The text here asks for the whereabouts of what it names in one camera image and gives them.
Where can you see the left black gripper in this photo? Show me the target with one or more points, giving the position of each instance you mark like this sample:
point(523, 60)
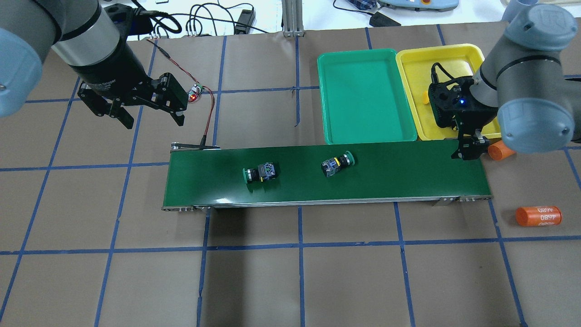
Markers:
point(110, 68)

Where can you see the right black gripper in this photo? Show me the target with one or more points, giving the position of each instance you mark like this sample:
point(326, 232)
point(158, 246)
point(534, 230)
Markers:
point(475, 112)

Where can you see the plain orange cylinder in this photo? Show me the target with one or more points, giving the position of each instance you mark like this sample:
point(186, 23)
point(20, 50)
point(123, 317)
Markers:
point(499, 151)

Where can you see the orange cylinder marked 4680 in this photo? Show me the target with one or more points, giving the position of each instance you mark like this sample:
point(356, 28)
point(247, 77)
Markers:
point(538, 216)

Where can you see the green push button switch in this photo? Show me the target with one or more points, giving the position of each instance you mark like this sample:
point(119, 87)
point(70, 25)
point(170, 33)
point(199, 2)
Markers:
point(334, 165)

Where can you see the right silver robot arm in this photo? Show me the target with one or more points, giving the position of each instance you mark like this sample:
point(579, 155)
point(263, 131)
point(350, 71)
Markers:
point(521, 84)

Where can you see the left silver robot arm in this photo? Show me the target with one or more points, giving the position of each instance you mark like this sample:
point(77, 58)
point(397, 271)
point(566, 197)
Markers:
point(92, 40)

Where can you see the small white circuit board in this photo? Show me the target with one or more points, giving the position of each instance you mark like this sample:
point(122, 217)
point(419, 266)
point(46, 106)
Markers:
point(195, 91)

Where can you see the yellow plastic tray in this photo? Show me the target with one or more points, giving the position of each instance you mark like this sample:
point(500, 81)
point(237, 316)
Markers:
point(415, 71)

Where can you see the green conveyor belt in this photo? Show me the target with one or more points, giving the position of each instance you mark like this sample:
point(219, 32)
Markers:
point(322, 174)

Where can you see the green plastic tray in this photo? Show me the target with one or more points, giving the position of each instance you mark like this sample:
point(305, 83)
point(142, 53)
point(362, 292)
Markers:
point(363, 98)

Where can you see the blue checkered folded umbrella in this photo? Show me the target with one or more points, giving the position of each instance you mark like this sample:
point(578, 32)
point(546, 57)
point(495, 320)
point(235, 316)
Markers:
point(364, 4)

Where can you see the aluminium frame post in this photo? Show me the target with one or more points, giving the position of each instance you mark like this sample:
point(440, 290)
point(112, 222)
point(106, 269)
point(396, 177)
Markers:
point(292, 18)

